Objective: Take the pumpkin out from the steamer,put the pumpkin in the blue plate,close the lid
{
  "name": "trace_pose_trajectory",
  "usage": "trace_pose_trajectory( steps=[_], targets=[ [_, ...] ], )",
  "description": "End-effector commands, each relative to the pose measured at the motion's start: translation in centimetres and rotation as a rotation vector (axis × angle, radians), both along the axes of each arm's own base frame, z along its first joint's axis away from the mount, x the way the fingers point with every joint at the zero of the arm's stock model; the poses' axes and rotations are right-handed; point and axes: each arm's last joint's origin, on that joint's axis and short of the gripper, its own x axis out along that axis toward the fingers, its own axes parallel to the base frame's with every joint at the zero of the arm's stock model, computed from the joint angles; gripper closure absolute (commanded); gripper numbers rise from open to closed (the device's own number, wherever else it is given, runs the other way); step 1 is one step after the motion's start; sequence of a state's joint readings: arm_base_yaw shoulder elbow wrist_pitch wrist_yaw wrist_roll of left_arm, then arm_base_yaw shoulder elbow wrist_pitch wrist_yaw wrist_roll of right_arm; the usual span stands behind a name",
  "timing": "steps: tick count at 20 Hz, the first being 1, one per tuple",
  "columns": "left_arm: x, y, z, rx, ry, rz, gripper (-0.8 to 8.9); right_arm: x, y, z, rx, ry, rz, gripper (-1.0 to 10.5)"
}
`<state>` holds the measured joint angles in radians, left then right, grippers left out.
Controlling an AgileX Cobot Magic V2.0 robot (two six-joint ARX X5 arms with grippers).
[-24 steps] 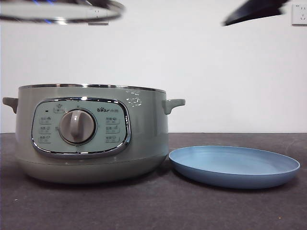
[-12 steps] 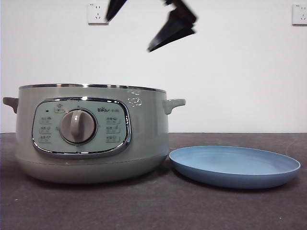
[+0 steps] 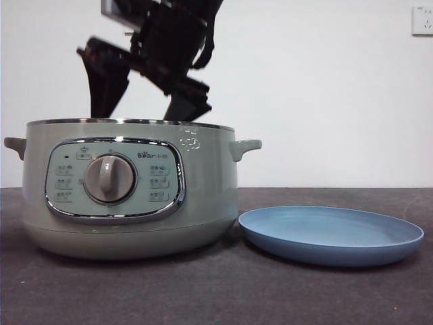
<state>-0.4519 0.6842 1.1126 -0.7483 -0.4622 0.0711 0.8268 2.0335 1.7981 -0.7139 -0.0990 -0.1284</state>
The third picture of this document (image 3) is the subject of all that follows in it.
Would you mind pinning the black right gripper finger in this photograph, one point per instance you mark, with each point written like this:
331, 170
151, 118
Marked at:
186, 108
103, 91

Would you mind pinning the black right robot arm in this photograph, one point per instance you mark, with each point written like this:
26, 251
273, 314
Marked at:
182, 4

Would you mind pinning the pale green electric steamer pot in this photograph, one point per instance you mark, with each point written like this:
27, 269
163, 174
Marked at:
203, 189

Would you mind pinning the grey steamer dial knob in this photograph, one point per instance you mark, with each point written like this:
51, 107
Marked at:
110, 179

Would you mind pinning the blue plate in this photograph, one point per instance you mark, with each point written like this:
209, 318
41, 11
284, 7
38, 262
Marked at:
324, 237

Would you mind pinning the white wall socket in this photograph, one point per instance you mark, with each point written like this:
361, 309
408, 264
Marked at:
423, 20

